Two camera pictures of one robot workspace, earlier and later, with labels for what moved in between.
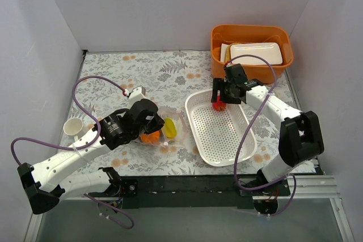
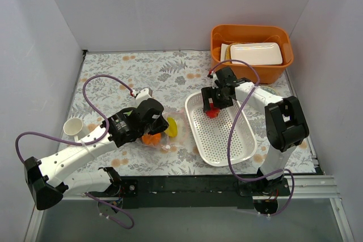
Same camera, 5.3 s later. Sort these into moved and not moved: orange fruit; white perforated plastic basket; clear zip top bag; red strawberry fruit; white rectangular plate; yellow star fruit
Moved: red strawberry fruit; clear zip top bag
Not moved: white rectangular plate; yellow star fruit; white perforated plastic basket; orange fruit
